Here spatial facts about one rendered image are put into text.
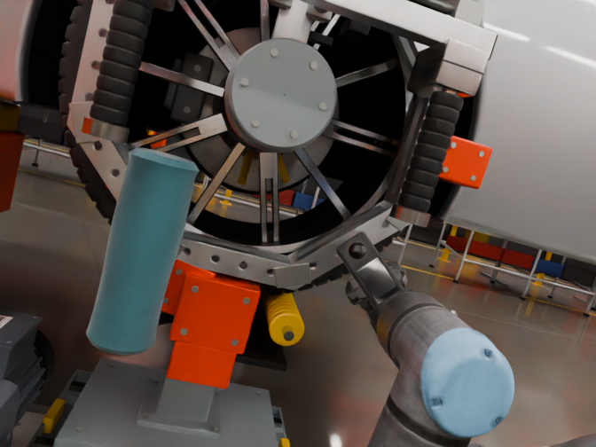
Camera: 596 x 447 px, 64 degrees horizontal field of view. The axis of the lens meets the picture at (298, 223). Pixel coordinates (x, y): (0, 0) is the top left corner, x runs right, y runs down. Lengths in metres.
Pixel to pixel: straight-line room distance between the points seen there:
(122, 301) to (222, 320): 0.18
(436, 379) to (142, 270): 0.37
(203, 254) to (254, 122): 0.25
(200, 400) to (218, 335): 0.26
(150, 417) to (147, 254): 0.47
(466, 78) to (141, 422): 0.80
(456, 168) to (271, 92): 0.35
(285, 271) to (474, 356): 0.36
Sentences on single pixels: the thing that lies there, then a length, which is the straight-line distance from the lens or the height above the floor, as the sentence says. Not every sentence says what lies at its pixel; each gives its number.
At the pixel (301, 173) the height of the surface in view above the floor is 0.75.
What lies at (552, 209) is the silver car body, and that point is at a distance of 1.09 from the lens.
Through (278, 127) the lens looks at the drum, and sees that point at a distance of 0.58.
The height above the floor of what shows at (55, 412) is 0.18.
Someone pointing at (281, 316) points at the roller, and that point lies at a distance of 0.79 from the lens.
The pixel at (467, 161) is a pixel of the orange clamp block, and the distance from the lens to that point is 0.81.
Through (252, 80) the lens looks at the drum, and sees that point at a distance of 0.58.
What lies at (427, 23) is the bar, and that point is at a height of 0.96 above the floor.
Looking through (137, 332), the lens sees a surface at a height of 0.51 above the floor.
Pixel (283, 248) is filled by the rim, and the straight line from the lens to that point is 0.83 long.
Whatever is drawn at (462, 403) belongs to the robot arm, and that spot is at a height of 0.61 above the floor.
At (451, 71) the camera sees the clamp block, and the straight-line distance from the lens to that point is 0.56.
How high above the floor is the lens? 0.78
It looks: 8 degrees down
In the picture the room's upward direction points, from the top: 16 degrees clockwise
